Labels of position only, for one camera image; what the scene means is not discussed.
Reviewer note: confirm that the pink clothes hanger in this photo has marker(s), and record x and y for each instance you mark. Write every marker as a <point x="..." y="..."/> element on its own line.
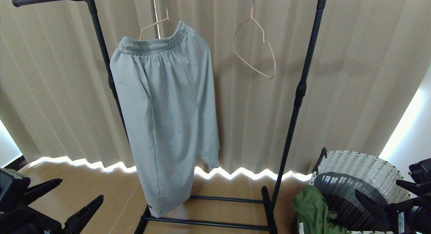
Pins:
<point x="148" y="28"/>
<point x="252" y="12"/>

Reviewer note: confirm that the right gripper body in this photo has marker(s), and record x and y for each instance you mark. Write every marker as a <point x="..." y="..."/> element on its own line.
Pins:
<point x="414" y="213"/>

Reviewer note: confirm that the green garment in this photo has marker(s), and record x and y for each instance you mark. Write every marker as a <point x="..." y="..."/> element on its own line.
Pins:
<point x="313" y="207"/>

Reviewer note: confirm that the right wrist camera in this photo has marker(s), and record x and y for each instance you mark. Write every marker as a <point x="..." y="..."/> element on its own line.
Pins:
<point x="421" y="171"/>

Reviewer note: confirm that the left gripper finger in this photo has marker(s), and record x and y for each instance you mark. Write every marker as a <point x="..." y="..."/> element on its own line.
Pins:
<point x="82" y="217"/>
<point x="42" y="193"/>

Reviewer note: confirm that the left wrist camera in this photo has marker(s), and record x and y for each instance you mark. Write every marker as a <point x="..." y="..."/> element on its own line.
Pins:
<point x="13" y="188"/>

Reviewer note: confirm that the white laundry basket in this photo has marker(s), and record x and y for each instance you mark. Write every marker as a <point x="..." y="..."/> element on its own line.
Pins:
<point x="353" y="163"/>

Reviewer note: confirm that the pale grey shorts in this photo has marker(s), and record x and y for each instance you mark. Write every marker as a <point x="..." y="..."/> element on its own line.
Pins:
<point x="168" y="109"/>

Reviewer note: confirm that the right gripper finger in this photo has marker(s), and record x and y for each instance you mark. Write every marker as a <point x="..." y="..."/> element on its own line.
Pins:
<point x="377" y="207"/>
<point x="410" y="187"/>

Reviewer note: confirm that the beige curtain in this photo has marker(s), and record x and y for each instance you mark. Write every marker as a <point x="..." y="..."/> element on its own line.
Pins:
<point x="353" y="75"/>

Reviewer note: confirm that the black clothes rack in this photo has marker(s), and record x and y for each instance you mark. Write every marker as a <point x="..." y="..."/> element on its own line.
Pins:
<point x="312" y="42"/>

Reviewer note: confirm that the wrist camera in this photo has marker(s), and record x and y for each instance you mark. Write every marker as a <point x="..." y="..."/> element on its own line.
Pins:
<point x="13" y="188"/>
<point x="421" y="171"/>

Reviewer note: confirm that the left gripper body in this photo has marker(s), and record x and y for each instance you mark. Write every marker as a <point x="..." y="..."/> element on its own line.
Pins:
<point x="23" y="222"/>

